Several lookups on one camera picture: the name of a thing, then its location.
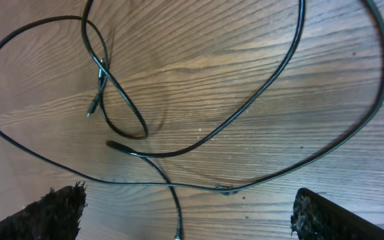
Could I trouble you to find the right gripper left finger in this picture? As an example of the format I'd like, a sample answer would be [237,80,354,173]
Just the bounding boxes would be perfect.
[0,182,87,240]

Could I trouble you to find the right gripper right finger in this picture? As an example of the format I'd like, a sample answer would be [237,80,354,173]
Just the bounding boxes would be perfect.
[291,188,384,240]

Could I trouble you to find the black usb cable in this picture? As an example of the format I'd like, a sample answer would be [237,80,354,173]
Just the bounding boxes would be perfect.
[0,0,384,195]

